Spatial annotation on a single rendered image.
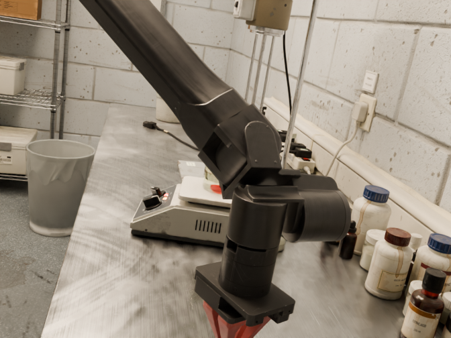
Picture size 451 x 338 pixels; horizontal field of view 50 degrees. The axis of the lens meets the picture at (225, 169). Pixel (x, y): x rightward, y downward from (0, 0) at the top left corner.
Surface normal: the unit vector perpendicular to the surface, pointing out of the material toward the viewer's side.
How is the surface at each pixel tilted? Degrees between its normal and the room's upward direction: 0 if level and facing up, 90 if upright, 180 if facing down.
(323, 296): 0
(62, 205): 94
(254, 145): 44
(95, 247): 0
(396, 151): 90
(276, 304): 0
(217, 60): 90
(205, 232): 90
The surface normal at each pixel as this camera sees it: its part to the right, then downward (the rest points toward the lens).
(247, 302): 0.16, -0.94
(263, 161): 0.36, -0.46
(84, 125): 0.17, 0.31
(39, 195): -0.31, 0.29
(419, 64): -0.97, -0.10
